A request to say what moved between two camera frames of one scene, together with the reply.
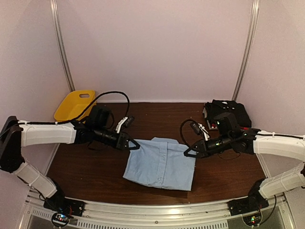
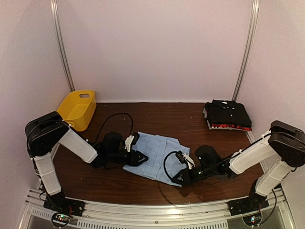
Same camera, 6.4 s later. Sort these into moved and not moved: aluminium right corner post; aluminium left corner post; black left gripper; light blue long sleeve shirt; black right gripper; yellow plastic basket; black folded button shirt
Moved: black left gripper; black right gripper; light blue long sleeve shirt
Not moved: black folded button shirt; aluminium right corner post; aluminium left corner post; yellow plastic basket
